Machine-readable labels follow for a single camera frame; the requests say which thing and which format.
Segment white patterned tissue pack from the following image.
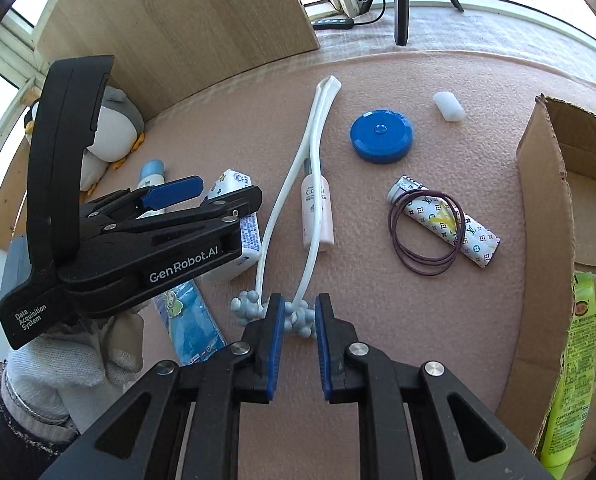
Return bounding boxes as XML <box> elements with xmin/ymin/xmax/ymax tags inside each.
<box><xmin>201</xmin><ymin>169</ymin><xmax>261</xmax><ymax>283</ymax></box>

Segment white blue lotion bottle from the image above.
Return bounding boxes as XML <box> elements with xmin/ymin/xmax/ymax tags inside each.
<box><xmin>136</xmin><ymin>158</ymin><xmax>168</xmax><ymax>221</ymax></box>

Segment blue wet wipes pack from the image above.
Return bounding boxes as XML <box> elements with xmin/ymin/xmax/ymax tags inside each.
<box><xmin>153</xmin><ymin>281</ymin><xmax>227</xmax><ymax>366</ymax></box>

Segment white head massager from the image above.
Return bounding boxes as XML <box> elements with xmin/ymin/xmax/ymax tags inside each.
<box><xmin>229</xmin><ymin>75</ymin><xmax>343</xmax><ymax>339</ymax></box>

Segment small pink white bottle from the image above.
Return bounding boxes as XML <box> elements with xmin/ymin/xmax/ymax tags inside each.
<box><xmin>301</xmin><ymin>157</ymin><xmax>336</xmax><ymax>253</ymax></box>

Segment green tube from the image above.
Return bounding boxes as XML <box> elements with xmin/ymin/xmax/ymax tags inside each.
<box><xmin>540</xmin><ymin>272</ymin><xmax>596</xmax><ymax>479</ymax></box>

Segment brown hair ties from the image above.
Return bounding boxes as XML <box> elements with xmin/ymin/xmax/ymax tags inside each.
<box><xmin>388</xmin><ymin>188</ymin><xmax>467</xmax><ymax>278</ymax></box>

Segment blue round tape measure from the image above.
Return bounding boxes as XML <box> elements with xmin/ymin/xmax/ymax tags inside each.
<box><xmin>350</xmin><ymin>110</ymin><xmax>414</xmax><ymax>165</ymax></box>

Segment patterned lighter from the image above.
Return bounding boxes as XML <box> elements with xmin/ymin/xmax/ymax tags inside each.
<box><xmin>387</xmin><ymin>176</ymin><xmax>500</xmax><ymax>275</ymax></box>

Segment small white eraser block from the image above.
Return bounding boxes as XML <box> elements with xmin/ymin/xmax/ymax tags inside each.
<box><xmin>432</xmin><ymin>91</ymin><xmax>466</xmax><ymax>122</ymax></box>

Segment black sleeved left forearm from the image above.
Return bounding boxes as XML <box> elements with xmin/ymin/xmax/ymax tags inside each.
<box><xmin>0</xmin><ymin>396</ymin><xmax>80</xmax><ymax>479</ymax></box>

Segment grey gloved left hand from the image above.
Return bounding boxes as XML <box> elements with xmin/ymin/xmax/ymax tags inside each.
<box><xmin>1</xmin><ymin>304</ymin><xmax>147</xmax><ymax>443</ymax></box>

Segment right penguin plush toy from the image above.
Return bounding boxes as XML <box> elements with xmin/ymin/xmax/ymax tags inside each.
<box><xmin>23</xmin><ymin>84</ymin><xmax>146</xmax><ymax>196</ymax></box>

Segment small wooden side board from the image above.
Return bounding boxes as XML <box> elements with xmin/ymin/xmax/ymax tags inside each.
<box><xmin>0</xmin><ymin>138</ymin><xmax>30</xmax><ymax>252</ymax></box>

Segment large wooden board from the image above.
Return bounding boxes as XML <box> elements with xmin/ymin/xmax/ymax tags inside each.
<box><xmin>34</xmin><ymin>0</ymin><xmax>319</xmax><ymax>119</ymax></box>

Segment black power strip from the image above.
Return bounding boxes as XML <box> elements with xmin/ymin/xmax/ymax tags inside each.
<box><xmin>312</xmin><ymin>16</ymin><xmax>355</xmax><ymax>30</ymax></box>

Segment cardboard box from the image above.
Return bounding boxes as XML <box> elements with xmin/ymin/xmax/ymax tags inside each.
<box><xmin>497</xmin><ymin>96</ymin><xmax>596</xmax><ymax>479</ymax></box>

